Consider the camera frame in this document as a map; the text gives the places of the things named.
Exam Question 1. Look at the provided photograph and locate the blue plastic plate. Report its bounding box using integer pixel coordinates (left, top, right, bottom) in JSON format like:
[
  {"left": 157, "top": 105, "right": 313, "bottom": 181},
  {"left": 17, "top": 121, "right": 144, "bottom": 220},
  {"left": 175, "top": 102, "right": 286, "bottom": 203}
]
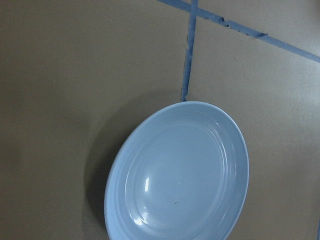
[{"left": 104, "top": 101, "right": 250, "bottom": 240}]

